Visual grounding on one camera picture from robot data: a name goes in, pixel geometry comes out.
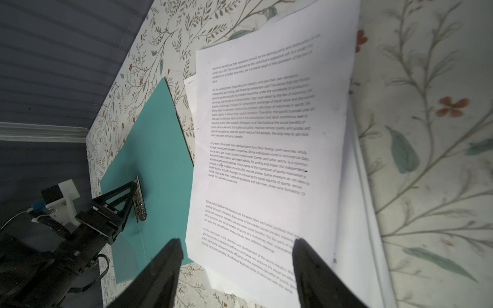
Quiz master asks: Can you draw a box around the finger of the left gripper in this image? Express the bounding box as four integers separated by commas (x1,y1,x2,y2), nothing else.
91,182,137,227

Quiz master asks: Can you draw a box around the metal folder clip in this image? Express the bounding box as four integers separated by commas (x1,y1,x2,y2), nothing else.
134,176,148,223

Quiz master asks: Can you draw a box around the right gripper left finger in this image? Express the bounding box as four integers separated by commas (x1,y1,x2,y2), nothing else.
109,239,184,308

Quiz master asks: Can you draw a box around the teal green file folder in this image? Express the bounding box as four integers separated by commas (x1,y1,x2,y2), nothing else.
100,80,193,283

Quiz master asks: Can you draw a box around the white paper stack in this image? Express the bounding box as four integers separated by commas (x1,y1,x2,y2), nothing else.
185,73,395,307

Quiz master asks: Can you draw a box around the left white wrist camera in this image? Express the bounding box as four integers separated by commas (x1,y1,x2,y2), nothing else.
28,179,80,227

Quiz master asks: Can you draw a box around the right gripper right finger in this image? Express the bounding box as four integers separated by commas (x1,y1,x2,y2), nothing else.
292,238,365,308

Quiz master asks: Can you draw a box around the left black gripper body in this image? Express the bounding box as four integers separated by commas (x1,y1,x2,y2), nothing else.
1,210,127,307

